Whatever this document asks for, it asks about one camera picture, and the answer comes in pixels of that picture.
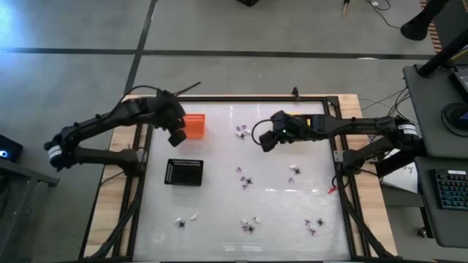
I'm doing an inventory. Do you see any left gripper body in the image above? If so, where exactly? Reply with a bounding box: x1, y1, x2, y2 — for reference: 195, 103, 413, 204
153, 91, 186, 130

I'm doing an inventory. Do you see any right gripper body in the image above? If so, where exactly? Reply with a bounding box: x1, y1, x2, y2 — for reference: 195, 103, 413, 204
272, 110, 312, 142

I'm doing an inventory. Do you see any orange plastic basket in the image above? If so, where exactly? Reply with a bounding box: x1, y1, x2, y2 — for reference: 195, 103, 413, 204
181, 113, 206, 140

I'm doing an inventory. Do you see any yellow plastic basket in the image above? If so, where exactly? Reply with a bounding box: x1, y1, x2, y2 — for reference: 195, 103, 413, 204
287, 113, 312, 127

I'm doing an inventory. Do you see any black plastic basket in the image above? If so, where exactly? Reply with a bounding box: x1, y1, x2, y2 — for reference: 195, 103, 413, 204
163, 158, 205, 187

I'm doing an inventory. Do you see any black slanted strut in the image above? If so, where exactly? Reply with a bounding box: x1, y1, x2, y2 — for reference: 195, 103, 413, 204
374, 149, 427, 178

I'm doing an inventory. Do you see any white paper sheet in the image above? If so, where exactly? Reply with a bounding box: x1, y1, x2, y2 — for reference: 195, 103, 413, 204
382, 159, 418, 194

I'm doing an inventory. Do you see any grey desk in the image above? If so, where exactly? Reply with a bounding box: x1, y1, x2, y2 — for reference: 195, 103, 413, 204
401, 64, 468, 160
414, 156, 468, 249

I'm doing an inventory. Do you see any grey side table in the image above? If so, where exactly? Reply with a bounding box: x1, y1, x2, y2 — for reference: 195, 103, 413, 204
0, 157, 61, 263

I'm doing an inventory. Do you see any black device with blue light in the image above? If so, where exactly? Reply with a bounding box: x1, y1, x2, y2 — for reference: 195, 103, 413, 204
0, 134, 24, 164

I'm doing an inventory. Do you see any black stand foot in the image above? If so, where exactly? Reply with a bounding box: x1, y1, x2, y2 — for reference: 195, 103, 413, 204
400, 0, 451, 42

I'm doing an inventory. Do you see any black round object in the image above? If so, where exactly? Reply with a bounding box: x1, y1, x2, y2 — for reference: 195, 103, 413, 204
440, 102, 468, 138

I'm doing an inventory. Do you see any black diagonal pole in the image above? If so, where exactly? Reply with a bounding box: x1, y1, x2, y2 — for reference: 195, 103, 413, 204
416, 27, 468, 78

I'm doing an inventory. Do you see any wooden slatted panel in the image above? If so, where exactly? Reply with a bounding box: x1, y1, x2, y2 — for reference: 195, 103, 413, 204
419, 0, 444, 55

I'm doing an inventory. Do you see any backlit black keyboard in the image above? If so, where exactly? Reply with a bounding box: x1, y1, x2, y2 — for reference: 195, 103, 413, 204
434, 169, 468, 211

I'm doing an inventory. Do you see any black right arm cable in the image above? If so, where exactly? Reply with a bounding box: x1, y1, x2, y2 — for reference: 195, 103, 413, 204
251, 119, 276, 147

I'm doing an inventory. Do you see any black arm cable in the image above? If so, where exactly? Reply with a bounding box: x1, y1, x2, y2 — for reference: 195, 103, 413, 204
251, 119, 276, 147
118, 80, 202, 107

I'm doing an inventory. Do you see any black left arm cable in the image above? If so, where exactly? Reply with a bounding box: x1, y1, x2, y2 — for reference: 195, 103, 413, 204
118, 80, 202, 107

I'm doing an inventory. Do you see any bundle of floor cables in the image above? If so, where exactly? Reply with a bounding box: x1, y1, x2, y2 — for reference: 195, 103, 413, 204
358, 87, 420, 127

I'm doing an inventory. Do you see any black floor cable with plug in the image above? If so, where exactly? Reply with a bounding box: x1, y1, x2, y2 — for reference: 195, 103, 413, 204
363, 0, 402, 31

